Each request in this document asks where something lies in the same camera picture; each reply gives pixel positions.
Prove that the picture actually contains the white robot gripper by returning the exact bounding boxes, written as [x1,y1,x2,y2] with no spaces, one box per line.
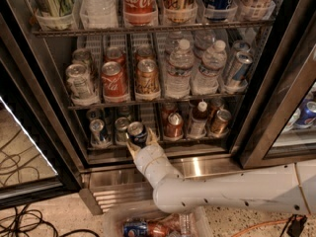
[126,127,183,189]

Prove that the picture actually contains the blue pepsi can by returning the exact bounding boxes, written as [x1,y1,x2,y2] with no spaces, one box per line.
[122,220,148,237]
[127,121,147,148]

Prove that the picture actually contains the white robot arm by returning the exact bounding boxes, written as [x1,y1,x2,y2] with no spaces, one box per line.
[126,131,316,214]

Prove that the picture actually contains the green silver can bottom shelf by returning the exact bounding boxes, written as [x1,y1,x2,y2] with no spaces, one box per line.
[115,118,130,143]

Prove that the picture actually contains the red can bottom shelf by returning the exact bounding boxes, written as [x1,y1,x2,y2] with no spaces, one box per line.
[165,113,184,138]

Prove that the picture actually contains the silver blue can bottom left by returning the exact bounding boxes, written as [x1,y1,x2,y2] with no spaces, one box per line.
[90,119,109,145]

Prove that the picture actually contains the red coca-cola can middle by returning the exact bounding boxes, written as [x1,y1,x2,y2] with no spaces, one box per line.
[101,61,127,97]

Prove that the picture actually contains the orange can middle shelf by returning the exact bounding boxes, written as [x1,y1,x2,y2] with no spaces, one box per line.
[136,59,160,94]

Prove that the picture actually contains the bronze can bottom right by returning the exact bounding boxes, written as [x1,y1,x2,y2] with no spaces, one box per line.
[210,110,231,135]

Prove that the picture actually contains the blue pepsi can in bin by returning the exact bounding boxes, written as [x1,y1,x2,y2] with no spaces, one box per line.
[122,220,148,237]

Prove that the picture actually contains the silver white can middle shelf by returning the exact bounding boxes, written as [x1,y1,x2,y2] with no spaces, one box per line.
[65,63,94,100]

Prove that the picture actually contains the glass fridge door left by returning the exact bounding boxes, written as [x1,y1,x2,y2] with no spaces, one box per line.
[0,63,80,210]

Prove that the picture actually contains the glass fridge door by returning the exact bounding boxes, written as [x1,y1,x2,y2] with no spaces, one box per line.
[231,0,316,169]
[0,63,80,210]

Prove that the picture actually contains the silver blue slim can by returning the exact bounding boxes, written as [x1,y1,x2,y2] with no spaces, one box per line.
[224,51,253,87]

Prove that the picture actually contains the glass fridge door right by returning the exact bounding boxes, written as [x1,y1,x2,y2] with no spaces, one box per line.
[231,0,316,169]

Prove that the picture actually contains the clear bottle top shelf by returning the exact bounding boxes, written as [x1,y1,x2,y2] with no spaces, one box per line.
[80,0,119,29]

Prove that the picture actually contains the pepsi can behind right door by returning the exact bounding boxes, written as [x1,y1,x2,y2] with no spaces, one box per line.
[295,101,316,128]

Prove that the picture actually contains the small white-capped bottle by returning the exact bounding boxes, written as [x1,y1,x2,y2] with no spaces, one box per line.
[188,101,207,137]

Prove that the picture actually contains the clear water bottle left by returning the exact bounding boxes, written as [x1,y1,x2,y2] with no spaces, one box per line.
[165,39,195,99]

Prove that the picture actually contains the clear water bottle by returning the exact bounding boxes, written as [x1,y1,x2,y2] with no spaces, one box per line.
[165,39,195,99]
[192,40,227,95]

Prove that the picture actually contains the clear plastic bin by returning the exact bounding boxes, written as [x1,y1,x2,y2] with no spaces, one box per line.
[103,200,213,237]

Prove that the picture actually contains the plastic bottle in bin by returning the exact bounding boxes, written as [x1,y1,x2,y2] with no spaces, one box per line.
[147,212,196,237]

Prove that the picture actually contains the clear water bottle right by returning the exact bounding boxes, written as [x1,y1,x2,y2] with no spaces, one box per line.
[192,40,227,95]

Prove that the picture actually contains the red coca-cola bottle top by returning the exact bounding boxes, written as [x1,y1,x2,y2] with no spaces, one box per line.
[123,0,153,26]

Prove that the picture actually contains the black plug on floor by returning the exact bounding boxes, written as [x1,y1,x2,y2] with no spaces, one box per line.
[286,215,307,237]

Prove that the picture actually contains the black cables on floor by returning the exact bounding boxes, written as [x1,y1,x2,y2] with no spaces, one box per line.
[0,203,101,237]

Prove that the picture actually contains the orange cable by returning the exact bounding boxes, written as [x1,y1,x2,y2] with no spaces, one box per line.
[230,214,316,237]

